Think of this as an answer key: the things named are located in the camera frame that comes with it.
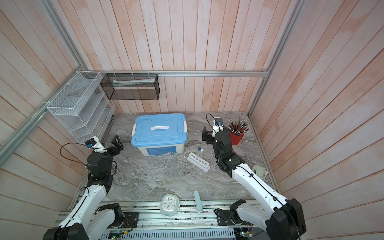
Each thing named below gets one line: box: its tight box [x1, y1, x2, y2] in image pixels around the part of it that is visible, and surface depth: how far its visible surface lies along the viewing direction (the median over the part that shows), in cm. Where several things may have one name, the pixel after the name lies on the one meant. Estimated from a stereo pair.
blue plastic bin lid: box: [131, 113, 188, 147], surface depth 90 cm
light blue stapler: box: [193, 190, 203, 213], surface depth 78 cm
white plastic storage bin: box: [137, 143, 185, 156], surface depth 92 cm
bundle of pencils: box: [227, 117, 250, 136], surface depth 94 cm
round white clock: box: [159, 194, 180, 217], surface depth 78 cm
